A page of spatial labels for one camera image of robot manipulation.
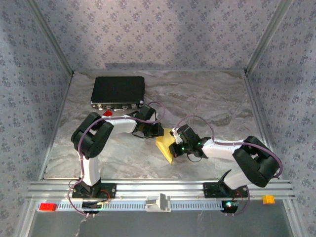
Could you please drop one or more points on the yellow paper sheet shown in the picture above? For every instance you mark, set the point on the yellow paper sheet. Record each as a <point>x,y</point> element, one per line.
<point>165,145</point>

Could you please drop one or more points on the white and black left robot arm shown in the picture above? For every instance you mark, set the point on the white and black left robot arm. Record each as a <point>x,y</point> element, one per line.
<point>91,170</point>

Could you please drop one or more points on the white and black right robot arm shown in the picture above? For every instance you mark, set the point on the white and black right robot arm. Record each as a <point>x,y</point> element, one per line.
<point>222,149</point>

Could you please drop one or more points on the small red block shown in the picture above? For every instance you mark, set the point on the small red block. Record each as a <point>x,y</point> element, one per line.
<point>107,113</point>

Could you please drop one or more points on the black hard case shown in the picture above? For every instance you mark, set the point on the black hard case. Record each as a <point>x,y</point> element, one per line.
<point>117,89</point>

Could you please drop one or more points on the black right control board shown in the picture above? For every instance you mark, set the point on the black right control board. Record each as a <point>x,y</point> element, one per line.
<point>229,208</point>

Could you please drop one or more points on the black control board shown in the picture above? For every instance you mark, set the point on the black control board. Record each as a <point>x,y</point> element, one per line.
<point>91,207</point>
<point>229,208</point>

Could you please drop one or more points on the yellow toy brick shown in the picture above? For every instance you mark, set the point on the yellow toy brick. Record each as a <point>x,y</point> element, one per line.
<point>268,200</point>

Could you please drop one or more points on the black left control board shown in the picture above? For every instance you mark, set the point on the black left control board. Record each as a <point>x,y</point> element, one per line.
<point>91,207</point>

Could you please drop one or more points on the red toy brick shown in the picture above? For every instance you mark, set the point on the red toy brick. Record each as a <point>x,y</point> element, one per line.
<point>48,207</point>

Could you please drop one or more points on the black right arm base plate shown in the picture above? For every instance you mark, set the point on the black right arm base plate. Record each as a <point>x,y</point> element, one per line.
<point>209,190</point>

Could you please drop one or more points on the aluminium mounting rail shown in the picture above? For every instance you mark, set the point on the aluminium mounting rail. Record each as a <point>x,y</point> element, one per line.
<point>148,187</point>

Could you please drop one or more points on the white centre bracket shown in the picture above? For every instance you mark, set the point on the white centre bracket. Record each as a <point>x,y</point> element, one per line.
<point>158,203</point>

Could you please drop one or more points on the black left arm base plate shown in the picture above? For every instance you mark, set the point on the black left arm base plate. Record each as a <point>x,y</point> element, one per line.
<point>109,191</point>

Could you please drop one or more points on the aluminium side rail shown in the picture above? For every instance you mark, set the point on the aluminium side rail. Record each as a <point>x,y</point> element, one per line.
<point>260,118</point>
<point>57,126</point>

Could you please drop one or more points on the aluminium frame post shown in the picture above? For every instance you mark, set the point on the aluminium frame post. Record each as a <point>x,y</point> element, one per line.
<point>267,37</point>
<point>52,37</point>

